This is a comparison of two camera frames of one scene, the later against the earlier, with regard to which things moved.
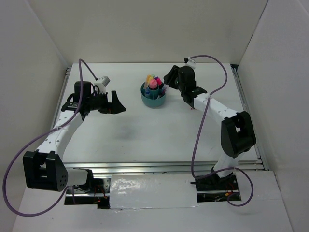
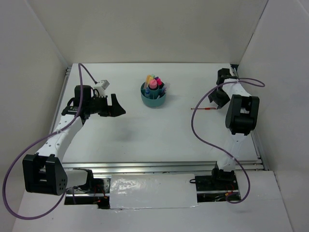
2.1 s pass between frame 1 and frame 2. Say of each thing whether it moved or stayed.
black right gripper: moved
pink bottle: stayed
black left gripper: stayed
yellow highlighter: stayed
